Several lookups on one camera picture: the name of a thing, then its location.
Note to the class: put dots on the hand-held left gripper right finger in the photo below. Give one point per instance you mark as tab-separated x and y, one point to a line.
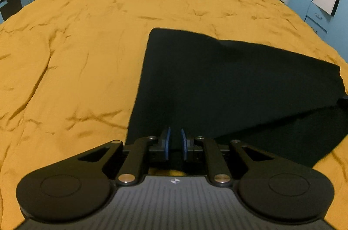
185	144

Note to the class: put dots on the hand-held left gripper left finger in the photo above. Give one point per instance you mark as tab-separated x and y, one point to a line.
166	143

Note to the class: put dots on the black pants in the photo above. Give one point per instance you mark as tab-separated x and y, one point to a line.
217	83

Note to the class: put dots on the yellow quilted blanket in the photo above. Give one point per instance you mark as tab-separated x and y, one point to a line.
81	56

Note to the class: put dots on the blue and white wardrobe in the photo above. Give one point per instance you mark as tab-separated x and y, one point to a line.
339	29

